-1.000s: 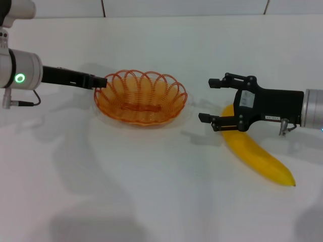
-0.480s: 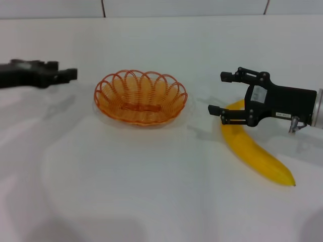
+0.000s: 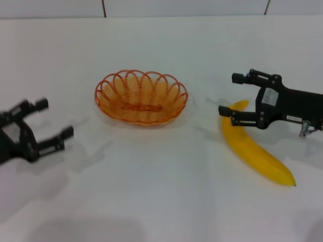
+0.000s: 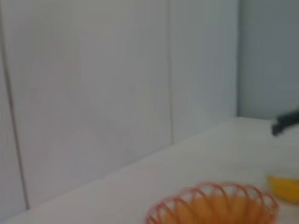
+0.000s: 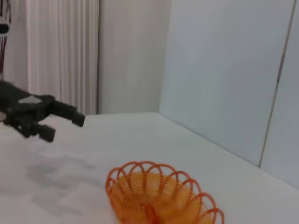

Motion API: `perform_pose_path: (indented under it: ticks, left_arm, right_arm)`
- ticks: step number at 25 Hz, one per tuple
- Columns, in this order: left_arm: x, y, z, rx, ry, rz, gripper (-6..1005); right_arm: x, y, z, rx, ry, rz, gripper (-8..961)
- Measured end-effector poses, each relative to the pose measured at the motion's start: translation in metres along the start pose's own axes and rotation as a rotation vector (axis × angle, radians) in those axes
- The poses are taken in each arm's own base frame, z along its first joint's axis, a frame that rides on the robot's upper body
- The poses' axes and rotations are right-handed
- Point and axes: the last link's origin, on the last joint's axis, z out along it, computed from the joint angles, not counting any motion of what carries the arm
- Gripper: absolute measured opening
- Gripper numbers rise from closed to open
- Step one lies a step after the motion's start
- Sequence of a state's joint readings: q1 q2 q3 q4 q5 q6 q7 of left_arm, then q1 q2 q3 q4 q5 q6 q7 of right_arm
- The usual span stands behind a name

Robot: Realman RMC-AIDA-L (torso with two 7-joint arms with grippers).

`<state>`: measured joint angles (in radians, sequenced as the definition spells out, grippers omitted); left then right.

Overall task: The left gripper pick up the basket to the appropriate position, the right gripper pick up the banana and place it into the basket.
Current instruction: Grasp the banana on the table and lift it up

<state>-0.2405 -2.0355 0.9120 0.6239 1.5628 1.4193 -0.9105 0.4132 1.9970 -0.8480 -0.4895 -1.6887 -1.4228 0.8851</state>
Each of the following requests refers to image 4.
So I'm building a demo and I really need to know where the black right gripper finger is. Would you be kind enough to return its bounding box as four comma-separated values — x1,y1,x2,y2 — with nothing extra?
271,109,299,136

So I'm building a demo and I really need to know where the yellow banana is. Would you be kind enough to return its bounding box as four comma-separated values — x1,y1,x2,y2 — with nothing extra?
267,174,299,203

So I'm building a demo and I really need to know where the orange wire basket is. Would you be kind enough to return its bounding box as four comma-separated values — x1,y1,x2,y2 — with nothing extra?
144,182,280,224

